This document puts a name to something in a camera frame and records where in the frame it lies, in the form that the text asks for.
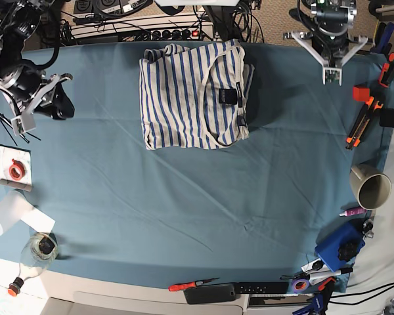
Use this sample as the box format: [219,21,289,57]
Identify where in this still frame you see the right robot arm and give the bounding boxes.
[0,1,75,138]

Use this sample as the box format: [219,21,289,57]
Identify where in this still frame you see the black square block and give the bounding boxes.
[379,108,394,129]

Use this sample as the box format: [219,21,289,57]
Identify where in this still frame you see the small orange cube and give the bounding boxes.
[353,85,370,102]

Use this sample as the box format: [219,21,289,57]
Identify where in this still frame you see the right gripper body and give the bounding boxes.
[0,66,73,136]

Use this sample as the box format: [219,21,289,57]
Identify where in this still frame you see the purple tape roll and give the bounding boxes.
[292,279,310,294]

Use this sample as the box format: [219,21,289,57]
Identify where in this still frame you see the black remote control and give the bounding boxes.
[234,282,289,295]

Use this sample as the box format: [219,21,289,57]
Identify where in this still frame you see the orange black utility knife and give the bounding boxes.
[345,93,385,150]

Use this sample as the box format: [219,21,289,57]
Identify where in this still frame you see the clear glass bottle orange cap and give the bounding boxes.
[8,232,58,297]

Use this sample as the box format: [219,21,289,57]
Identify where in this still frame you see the pink white small tube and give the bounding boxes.
[339,207,368,217]

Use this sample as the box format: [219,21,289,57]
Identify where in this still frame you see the red tape roll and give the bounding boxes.
[9,159,26,181]

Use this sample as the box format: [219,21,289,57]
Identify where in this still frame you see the beige ceramic mug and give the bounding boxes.
[349,164,392,210]

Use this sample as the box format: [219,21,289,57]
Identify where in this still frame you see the black marker pen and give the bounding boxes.
[308,267,353,280]

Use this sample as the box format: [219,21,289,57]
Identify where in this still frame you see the black zip ties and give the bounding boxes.
[0,112,41,146]

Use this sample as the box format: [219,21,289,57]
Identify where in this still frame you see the red handled screwdriver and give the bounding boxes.
[168,278,218,292]

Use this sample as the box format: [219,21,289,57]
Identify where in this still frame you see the black smartphone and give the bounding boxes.
[184,283,236,305]

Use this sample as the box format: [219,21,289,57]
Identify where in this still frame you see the blue clamp top right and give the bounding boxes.
[370,22,394,56]

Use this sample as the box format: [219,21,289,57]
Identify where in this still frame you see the blue box with black knob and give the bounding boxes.
[315,222,365,272]

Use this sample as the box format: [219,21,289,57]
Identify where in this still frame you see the orange black clamp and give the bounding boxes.
[378,52,394,88]

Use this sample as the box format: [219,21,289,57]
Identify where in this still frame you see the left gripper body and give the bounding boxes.
[283,31,368,85]

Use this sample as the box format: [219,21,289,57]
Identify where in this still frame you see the blue black spring clamp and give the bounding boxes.
[292,277,336,315]

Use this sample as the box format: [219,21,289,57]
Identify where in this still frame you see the black power strip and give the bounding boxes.
[133,29,201,41]

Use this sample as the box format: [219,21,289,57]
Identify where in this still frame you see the blue table cloth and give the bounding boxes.
[0,41,394,293]

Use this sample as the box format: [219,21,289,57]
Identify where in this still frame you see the blue white striped T-shirt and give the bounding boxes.
[139,39,255,150]

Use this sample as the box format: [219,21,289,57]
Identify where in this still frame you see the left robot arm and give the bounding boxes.
[283,1,374,85]

